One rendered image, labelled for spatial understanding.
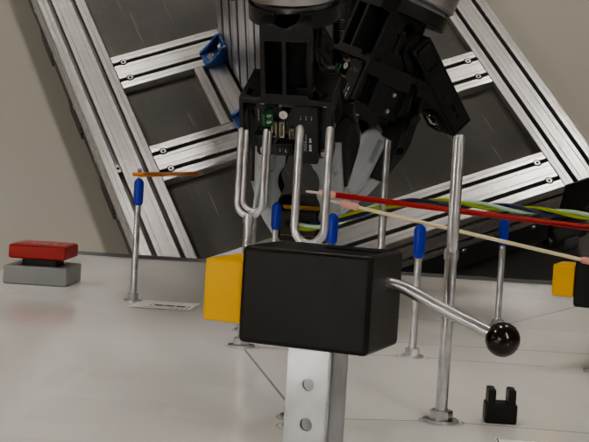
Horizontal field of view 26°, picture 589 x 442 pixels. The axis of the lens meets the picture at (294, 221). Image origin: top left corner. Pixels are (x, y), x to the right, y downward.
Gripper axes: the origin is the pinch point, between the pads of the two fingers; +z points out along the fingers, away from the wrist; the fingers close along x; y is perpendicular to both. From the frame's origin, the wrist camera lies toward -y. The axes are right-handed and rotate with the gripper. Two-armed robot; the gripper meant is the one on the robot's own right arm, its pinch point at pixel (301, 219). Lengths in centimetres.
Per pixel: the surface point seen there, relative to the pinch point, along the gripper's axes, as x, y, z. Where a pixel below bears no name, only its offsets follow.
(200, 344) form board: -2.2, 27.3, -4.6
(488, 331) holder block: 16, 52, -23
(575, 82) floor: 32, -171, 51
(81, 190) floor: -66, -127, 63
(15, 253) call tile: -24.3, 4.2, 3.0
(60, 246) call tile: -20.5, 3.3, 2.5
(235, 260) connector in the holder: 6, 50, -24
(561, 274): 20.6, 22.2, -8.9
